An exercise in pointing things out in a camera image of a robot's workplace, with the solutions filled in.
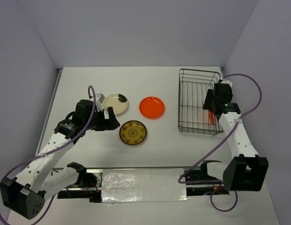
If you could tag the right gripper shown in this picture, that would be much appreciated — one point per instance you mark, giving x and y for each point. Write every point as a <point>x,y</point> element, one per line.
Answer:
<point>207,105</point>

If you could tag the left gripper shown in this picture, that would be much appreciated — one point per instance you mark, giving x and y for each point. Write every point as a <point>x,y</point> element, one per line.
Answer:
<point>108,124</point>

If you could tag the orange plate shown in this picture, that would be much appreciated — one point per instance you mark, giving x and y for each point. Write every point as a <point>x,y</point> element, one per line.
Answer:
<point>152,107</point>
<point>211,117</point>

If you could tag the cream plate with black mark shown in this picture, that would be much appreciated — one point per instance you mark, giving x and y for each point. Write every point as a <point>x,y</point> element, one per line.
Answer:
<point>118,102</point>

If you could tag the yellow patterned plate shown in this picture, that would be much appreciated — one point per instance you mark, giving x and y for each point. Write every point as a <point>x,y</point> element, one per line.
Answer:
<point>133,132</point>

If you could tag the wire dish rack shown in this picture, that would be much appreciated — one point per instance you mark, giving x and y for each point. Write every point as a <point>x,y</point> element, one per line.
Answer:
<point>192,90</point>

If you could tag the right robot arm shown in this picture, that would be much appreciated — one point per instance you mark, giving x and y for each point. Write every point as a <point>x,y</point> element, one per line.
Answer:
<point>247,169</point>

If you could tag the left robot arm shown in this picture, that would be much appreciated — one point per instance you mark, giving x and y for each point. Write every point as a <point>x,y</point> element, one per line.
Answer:
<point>28,191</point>

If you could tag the silver foil tape sheet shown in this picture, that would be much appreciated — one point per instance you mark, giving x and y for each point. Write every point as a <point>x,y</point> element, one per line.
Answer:
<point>142,185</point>

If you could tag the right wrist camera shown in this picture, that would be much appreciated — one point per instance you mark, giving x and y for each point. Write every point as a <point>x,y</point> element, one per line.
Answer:
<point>224,81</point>

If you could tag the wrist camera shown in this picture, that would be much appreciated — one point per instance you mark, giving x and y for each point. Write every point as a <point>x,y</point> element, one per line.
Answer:
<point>99,100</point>
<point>224,81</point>

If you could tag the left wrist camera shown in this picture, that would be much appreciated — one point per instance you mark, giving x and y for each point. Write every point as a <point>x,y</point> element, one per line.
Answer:
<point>99,100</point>

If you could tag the metal base rail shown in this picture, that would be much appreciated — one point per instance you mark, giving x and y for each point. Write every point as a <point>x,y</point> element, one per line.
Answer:
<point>91,190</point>

